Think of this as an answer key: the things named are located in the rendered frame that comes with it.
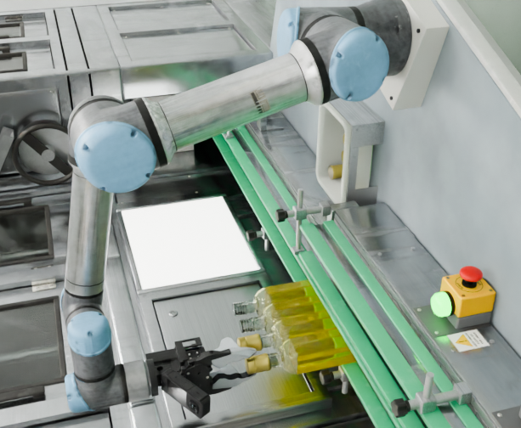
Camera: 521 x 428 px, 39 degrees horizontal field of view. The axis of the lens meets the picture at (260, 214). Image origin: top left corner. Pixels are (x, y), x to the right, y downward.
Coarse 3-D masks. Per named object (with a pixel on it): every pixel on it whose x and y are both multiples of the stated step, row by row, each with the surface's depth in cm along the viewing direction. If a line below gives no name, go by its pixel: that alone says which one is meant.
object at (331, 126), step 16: (320, 112) 175; (336, 112) 166; (320, 128) 177; (336, 128) 178; (320, 144) 180; (336, 144) 181; (320, 160) 182; (336, 160) 183; (320, 176) 184; (336, 192) 177
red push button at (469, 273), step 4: (464, 268) 129; (468, 268) 129; (472, 268) 129; (476, 268) 129; (460, 272) 129; (464, 272) 128; (468, 272) 128; (472, 272) 128; (476, 272) 128; (480, 272) 128; (464, 276) 127; (468, 276) 127; (472, 276) 127; (476, 276) 127; (480, 276) 127; (468, 280) 127; (472, 280) 127; (476, 280) 127
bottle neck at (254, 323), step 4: (260, 316) 155; (240, 320) 154; (244, 320) 153; (248, 320) 153; (252, 320) 153; (256, 320) 153; (260, 320) 154; (240, 324) 155; (244, 324) 153; (248, 324) 153; (252, 324) 153; (256, 324) 153; (260, 324) 153; (240, 328) 155; (244, 328) 152; (248, 328) 153; (252, 328) 153; (256, 328) 153; (260, 328) 154; (244, 332) 153
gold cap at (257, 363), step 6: (264, 354) 144; (246, 360) 143; (252, 360) 143; (258, 360) 143; (264, 360) 143; (246, 366) 144; (252, 366) 142; (258, 366) 143; (264, 366) 143; (252, 372) 143; (258, 372) 144
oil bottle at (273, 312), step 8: (312, 296) 158; (272, 304) 156; (280, 304) 156; (288, 304) 156; (296, 304) 156; (304, 304) 156; (312, 304) 156; (320, 304) 156; (264, 312) 154; (272, 312) 154; (280, 312) 153; (288, 312) 153; (296, 312) 153; (304, 312) 154; (312, 312) 154; (264, 320) 154; (272, 320) 152; (264, 328) 154
